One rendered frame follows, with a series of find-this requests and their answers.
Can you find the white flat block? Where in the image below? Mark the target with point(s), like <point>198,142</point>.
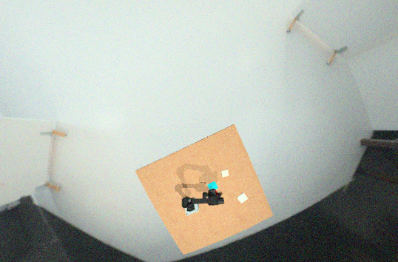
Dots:
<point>225,173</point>

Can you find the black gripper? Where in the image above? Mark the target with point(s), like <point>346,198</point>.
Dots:
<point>207,195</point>

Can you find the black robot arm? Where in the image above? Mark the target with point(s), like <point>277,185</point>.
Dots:
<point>213,200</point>

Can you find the white flat slab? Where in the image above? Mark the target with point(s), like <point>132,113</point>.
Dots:
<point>242,198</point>

